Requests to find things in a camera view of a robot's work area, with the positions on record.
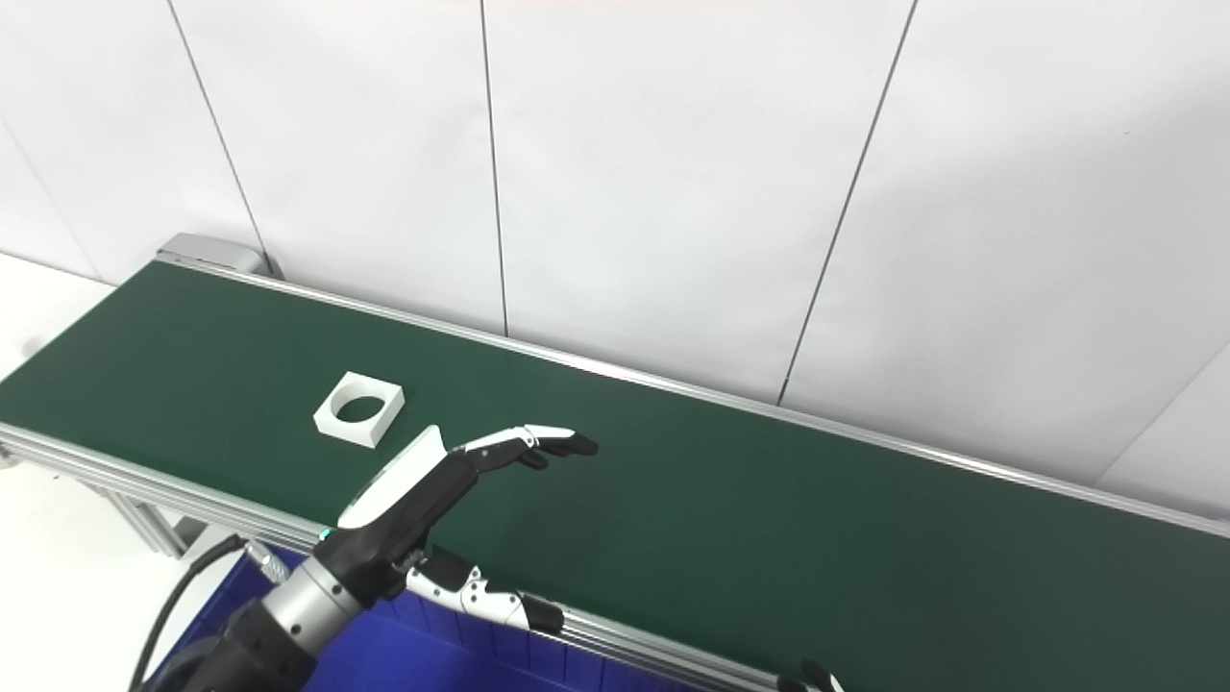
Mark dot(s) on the grey conveyor end housing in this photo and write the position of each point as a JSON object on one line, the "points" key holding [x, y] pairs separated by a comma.
{"points": [[207, 252]]}

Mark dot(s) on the blue plastic bin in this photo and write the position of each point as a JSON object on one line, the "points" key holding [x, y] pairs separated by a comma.
{"points": [[423, 658]]}

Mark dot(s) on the white square part round hole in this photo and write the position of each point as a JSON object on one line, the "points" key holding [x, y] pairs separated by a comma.
{"points": [[375, 434]]}

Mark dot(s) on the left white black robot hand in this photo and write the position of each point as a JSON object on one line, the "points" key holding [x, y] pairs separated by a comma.
{"points": [[404, 495]]}

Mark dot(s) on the aluminium conveyor leg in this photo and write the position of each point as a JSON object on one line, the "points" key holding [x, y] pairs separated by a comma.
{"points": [[144, 519]]}

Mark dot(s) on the green conveyor belt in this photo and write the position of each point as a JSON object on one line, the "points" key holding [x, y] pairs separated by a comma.
{"points": [[144, 485], [721, 500]]}

